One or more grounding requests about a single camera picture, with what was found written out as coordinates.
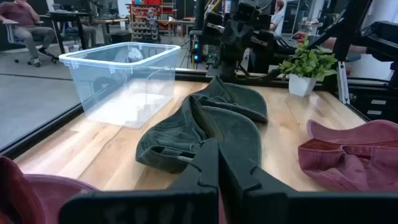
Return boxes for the red parts shelf rack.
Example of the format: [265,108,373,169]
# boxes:
[126,0,175,44]

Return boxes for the person's forearm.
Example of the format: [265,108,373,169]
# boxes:
[292,30,368,55]

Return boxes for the black desk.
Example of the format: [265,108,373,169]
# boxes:
[46,11,94,54]

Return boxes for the maroon baseball cap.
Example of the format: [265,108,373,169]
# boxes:
[0,155,100,224]
[297,119,398,192]

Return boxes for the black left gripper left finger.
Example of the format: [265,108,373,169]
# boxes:
[58,138,220,224]

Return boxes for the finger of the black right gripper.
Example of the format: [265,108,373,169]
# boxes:
[238,21,253,60]
[222,20,239,60]

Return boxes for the white office chair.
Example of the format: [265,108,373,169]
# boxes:
[2,20,60,68]

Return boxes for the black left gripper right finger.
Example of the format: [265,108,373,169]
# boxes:
[218,144,398,224]

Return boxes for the dark green baseball cap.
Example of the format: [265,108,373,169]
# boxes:
[136,77,269,174]

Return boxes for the clear plastic bin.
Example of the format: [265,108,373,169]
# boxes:
[58,42,182,129]

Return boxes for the green plant in white pot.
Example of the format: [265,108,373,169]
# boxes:
[279,39,338,98]

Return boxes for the person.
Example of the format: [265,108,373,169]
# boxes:
[269,0,285,35]
[0,0,57,68]

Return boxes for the black drawer cabinet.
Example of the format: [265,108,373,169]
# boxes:
[350,88,398,123]

